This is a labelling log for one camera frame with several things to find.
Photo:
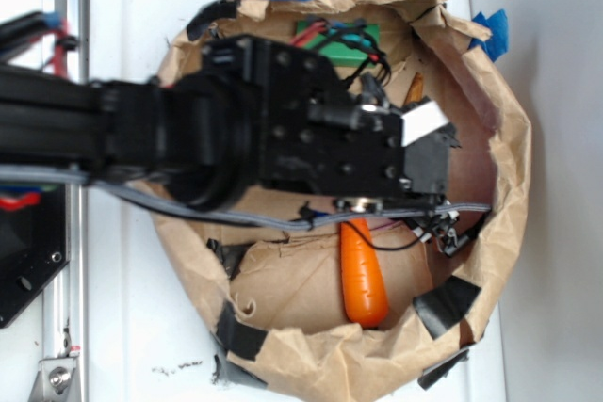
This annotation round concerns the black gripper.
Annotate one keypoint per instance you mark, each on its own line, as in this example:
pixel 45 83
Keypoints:
pixel 316 137

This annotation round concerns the brown conch shell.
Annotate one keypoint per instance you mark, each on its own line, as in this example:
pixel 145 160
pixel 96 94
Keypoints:
pixel 415 91

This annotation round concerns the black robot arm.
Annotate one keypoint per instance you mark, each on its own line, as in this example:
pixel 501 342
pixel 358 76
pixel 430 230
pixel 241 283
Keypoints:
pixel 196 137

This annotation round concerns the green rectangular block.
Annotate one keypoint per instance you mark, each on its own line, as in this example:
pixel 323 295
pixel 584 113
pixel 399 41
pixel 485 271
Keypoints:
pixel 349 51

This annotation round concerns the white paper label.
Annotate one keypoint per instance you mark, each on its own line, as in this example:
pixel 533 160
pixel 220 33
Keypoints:
pixel 422 119

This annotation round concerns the black tape top left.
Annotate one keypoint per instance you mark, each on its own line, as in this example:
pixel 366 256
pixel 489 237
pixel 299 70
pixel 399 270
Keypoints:
pixel 208 14

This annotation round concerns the black tape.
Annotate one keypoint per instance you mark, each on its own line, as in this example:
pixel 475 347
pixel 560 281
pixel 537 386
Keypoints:
pixel 243 340
pixel 446 305
pixel 208 14

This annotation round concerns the brown paper bag bin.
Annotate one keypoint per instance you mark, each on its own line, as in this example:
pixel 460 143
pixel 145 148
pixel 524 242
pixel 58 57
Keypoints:
pixel 289 283

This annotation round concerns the orange plastic carrot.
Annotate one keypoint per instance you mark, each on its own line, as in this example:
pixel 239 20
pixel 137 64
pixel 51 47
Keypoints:
pixel 363 288

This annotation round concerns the blue tape right piece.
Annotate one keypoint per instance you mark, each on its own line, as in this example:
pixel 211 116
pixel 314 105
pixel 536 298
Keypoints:
pixel 498 44

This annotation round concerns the black tape bottom right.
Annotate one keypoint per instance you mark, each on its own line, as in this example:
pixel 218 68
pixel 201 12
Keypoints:
pixel 446 305

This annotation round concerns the black tape bottom left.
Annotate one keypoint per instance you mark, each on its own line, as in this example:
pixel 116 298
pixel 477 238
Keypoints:
pixel 243 340

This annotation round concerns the aluminium extrusion rail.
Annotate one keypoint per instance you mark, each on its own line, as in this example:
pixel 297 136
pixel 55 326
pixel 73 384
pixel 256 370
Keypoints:
pixel 64 299

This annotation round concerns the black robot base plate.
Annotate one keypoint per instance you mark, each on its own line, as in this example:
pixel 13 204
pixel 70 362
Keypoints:
pixel 33 247

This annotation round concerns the metal corner bracket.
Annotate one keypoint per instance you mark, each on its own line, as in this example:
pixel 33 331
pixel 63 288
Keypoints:
pixel 57 380

